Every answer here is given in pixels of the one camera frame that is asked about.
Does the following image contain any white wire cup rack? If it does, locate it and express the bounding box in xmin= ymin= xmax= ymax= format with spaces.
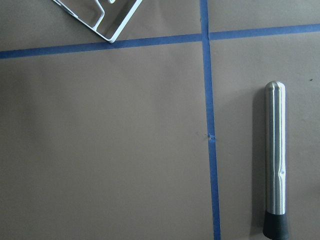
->
xmin=54 ymin=0 xmax=142 ymax=43

